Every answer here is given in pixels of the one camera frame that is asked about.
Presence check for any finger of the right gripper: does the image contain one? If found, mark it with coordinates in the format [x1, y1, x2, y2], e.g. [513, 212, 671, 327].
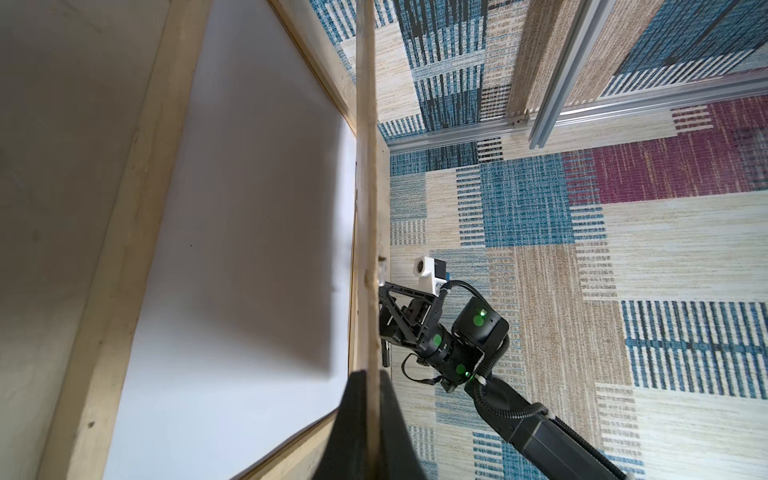
[379, 307, 430, 348]
[379, 282, 445, 312]

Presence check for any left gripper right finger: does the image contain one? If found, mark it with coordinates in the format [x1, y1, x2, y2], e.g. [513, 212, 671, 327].
[379, 370, 426, 480]

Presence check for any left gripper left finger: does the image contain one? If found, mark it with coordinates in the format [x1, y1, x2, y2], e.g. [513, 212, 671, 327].
[313, 371, 367, 480]

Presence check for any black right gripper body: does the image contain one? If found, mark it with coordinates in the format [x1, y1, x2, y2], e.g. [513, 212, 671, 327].
[395, 299, 480, 393]

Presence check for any light wooden picture frame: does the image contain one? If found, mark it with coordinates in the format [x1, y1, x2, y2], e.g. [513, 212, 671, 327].
[36, 1, 358, 479]

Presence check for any brown cardboard backing board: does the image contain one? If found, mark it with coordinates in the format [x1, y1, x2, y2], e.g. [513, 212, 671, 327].
[355, 1, 380, 479]

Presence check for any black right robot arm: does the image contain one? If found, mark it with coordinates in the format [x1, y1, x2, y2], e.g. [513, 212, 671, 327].
[378, 280, 629, 479]

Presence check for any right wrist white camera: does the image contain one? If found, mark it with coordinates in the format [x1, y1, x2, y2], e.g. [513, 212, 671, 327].
[414, 256, 448, 296]

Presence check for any black corrugated cable hose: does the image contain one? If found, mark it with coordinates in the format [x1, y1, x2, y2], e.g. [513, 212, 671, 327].
[443, 278, 628, 480]

